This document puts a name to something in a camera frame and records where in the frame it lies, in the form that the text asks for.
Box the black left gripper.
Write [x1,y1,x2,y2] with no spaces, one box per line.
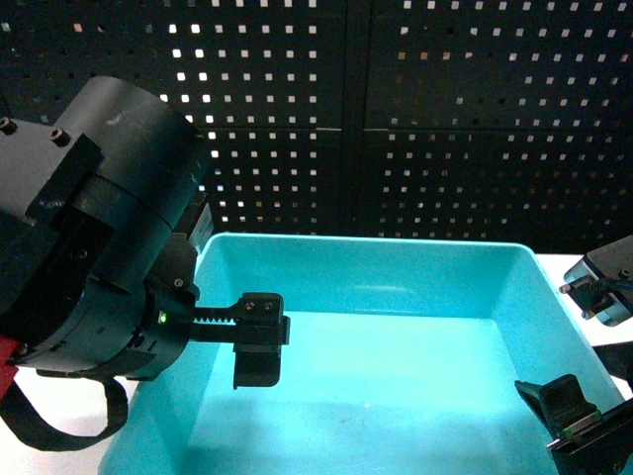
[126,233,291,390]

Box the black pegboard right panel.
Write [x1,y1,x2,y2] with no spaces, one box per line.
[356,1,632,253]

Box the black pegboard panel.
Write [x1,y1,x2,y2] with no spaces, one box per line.
[1,1,346,235]
[356,1,632,253]

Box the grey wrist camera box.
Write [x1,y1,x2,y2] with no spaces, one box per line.
[559,235,632,327]

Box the black cable loop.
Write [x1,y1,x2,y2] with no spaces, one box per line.
[0,375,130,452]

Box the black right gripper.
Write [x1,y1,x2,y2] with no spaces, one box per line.
[514,374,632,474]

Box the black pegboard left panel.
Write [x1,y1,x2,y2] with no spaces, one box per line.
[1,1,346,235]

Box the teal plastic bin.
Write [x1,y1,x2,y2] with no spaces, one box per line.
[99,234,622,474]

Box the red wrist block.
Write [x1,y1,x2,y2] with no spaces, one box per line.
[0,336,20,399]

